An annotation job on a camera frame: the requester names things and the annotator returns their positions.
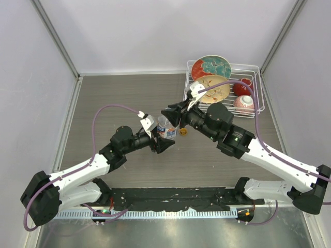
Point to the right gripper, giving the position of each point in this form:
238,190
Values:
174,114

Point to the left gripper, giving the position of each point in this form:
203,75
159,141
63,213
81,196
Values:
160,143

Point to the clear plastic water bottle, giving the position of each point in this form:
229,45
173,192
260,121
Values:
166,129

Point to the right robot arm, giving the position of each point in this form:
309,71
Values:
301,184

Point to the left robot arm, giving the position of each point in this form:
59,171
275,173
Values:
46,195

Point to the orange bottle cap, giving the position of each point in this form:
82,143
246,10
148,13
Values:
183,132

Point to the cream floral plate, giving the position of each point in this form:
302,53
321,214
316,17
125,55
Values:
216,94

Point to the red and teal plate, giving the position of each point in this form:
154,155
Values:
211,65

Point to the red bowl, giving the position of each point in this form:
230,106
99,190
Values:
243,90

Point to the pink patterned bowl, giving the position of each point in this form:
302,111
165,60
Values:
244,103

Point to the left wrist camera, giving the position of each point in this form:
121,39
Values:
148,122

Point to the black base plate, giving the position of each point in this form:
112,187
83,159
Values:
173,199

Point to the white wire dish rack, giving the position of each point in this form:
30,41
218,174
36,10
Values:
239,71

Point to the white slotted cable duct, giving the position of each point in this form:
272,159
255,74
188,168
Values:
134,215

